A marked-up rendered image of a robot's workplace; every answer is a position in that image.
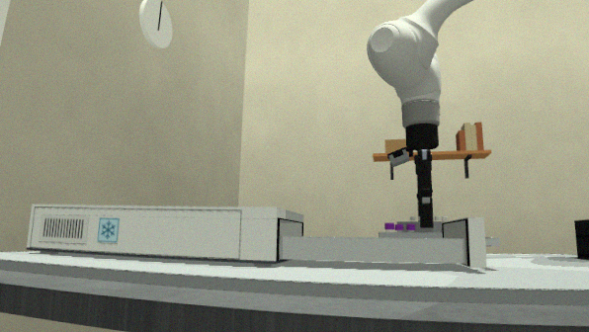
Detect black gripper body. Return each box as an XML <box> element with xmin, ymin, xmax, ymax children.
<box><xmin>405</xmin><ymin>123</ymin><xmax>439</xmax><ymax>162</ymax></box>

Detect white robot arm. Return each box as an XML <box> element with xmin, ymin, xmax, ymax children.
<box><xmin>367</xmin><ymin>0</ymin><xmax>473</xmax><ymax>128</ymax></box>

